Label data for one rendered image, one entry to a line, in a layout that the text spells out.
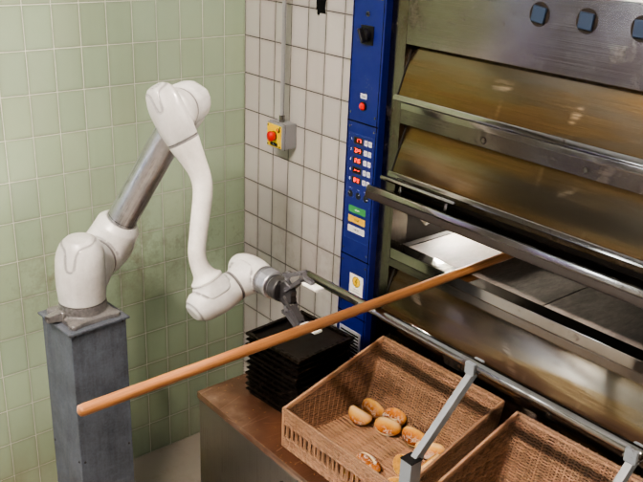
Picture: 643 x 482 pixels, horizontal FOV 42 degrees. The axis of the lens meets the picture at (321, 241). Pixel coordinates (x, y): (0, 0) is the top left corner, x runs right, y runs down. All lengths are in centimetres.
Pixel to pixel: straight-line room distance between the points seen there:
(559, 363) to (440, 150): 76
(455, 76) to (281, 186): 104
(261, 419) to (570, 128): 148
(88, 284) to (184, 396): 123
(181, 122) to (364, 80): 69
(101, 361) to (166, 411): 101
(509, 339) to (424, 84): 85
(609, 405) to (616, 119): 81
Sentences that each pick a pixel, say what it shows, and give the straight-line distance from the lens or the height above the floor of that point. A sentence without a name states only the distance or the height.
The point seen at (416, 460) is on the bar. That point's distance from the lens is 227.
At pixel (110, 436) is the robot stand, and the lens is 305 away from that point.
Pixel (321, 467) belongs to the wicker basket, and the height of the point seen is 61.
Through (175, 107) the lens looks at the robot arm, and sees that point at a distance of 253.
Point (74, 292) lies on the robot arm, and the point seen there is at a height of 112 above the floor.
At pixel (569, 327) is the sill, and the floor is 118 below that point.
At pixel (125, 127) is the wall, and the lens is 326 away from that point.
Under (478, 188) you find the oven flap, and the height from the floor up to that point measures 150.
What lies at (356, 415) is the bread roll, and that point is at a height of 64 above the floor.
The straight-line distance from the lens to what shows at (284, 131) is 322.
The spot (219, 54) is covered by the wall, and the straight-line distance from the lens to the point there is 341.
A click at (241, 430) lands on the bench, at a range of 302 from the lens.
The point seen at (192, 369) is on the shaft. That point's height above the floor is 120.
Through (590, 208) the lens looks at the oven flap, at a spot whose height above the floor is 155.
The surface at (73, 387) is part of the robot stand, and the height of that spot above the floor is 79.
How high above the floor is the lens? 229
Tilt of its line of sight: 22 degrees down
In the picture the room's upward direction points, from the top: 2 degrees clockwise
